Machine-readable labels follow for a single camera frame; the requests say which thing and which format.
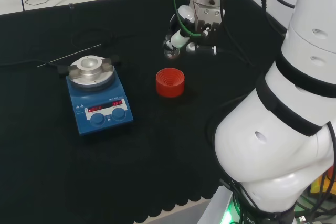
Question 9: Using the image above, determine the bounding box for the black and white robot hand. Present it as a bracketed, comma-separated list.
[163, 5, 226, 56]

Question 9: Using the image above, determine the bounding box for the clear round-bottom glass flask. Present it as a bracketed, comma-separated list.
[163, 40, 181, 60]

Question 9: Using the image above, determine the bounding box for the blue-base heater with steel plate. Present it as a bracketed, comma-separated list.
[58, 55, 134, 137]

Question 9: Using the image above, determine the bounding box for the black bench cloth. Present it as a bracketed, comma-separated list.
[0, 0, 289, 224]

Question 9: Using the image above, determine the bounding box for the thin steel probe rod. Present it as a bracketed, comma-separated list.
[37, 44, 102, 68]

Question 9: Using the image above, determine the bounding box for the green cable on arm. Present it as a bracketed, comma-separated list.
[172, 0, 211, 38]

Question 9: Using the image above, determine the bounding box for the red ridged flask ring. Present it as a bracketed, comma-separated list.
[155, 68, 185, 99]

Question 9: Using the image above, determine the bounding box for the black heater cable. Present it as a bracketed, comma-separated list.
[0, 3, 132, 68]

